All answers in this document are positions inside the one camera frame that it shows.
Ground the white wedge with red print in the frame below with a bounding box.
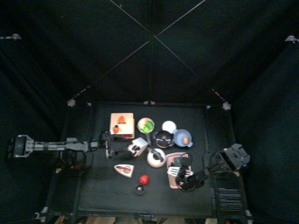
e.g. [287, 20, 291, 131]
[114, 164, 136, 179]

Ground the red toy pepper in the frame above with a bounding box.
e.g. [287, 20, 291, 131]
[139, 174, 151, 186]

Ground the pink tray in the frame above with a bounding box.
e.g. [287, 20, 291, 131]
[164, 151, 192, 190]

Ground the white pan with grey handle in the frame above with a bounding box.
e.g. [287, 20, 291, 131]
[136, 117, 156, 144]

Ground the wooden box with red drawer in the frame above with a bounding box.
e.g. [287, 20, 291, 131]
[110, 112, 136, 140]

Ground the white text label sticker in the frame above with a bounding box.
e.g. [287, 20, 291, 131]
[215, 187, 244, 213]

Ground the white kettle with black handle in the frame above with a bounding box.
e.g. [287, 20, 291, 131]
[146, 148, 168, 169]

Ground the blue bowl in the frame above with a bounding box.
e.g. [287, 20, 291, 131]
[172, 129, 194, 148]

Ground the white round plate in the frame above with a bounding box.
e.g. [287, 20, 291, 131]
[162, 120, 178, 134]

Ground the slotted toy spatula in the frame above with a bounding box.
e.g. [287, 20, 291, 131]
[167, 165, 183, 178]

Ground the small black cup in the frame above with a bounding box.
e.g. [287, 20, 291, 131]
[135, 184, 147, 196]

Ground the black round pan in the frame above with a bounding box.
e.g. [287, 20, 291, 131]
[172, 152, 194, 168]

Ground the white knife block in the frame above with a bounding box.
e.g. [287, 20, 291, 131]
[128, 137, 150, 158]

